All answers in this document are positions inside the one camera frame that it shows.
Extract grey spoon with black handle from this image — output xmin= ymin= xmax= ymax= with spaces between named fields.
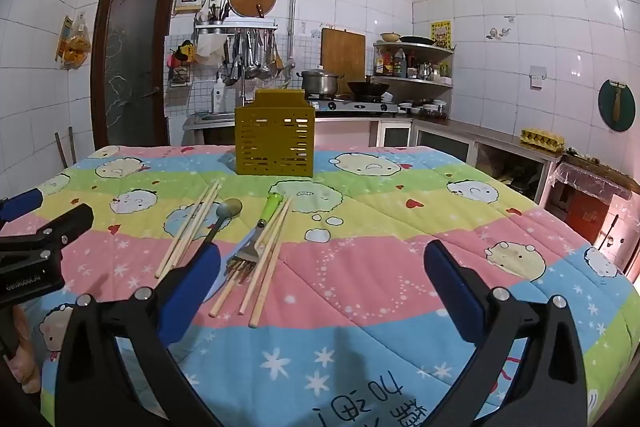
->
xmin=202 ymin=198 xmax=244 ymax=253

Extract steel fork with green handle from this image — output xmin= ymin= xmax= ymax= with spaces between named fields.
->
xmin=226 ymin=193 xmax=285 ymax=280

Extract steel corner shelf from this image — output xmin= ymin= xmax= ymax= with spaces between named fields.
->
xmin=372 ymin=39 xmax=456 ymax=118

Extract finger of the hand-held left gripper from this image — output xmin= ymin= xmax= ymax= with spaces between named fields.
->
xmin=0 ymin=203 xmax=95 ymax=259
xmin=0 ymin=188 xmax=45 ymax=222

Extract steel cooking pot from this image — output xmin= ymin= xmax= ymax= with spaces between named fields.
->
xmin=296 ymin=65 xmax=344 ymax=97

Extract pink kitchen counter cabinet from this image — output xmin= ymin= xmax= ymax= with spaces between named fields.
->
xmin=311 ymin=114 xmax=567 ymax=208

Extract colourful printed blanket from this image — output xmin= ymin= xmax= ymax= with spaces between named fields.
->
xmin=0 ymin=144 xmax=640 ymax=427

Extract pink lace cloth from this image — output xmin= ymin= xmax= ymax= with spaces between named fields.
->
xmin=549 ymin=158 xmax=635 ymax=204

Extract yellow slotted utensil holder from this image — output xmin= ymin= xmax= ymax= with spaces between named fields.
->
xmin=234 ymin=89 xmax=316 ymax=178

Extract leaning wooden sticks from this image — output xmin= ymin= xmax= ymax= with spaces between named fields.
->
xmin=54 ymin=126 xmax=77 ymax=169

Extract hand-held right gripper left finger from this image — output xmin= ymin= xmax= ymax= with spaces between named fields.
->
xmin=54 ymin=243 xmax=223 ymax=427

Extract black wok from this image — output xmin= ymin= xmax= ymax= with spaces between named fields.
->
xmin=347 ymin=77 xmax=391 ymax=103

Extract red box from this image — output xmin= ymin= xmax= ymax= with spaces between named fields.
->
xmin=564 ymin=189 xmax=610 ymax=244

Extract rectangular wooden cutting board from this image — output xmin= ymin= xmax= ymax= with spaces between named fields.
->
xmin=320 ymin=27 xmax=367 ymax=81

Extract plastic bag with yellow contents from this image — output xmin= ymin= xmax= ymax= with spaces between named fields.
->
xmin=59 ymin=11 xmax=94 ymax=71

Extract yellow wall poster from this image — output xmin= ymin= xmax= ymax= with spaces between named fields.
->
xmin=430 ymin=20 xmax=452 ymax=50

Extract steel gas stove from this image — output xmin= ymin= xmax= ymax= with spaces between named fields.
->
xmin=305 ymin=94 xmax=401 ymax=116

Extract stacked bowls on counter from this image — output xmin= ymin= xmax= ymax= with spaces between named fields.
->
xmin=397 ymin=99 xmax=447 ymax=118

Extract steel sink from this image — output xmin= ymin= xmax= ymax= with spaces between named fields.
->
xmin=182 ymin=109 xmax=239 ymax=131

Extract wire basket with red cloth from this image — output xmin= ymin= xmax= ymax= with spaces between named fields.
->
xmin=166 ymin=40 xmax=196 ymax=88

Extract white soap dispenser bottle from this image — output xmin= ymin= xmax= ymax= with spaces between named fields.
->
xmin=212 ymin=71 xmax=225 ymax=114

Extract person's left hand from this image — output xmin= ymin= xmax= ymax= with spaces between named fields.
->
xmin=9 ymin=306 xmax=42 ymax=392

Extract yellow egg carton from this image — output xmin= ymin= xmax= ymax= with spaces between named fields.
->
xmin=519 ymin=128 xmax=565 ymax=153

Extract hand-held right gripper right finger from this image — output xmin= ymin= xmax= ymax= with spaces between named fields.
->
xmin=424 ymin=240 xmax=589 ymax=427

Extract steel rack with hanging ladles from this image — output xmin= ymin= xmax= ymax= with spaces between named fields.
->
xmin=193 ymin=4 xmax=280 ymax=86

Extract round green wall board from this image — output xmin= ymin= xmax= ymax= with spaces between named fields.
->
xmin=598 ymin=79 xmax=637 ymax=134

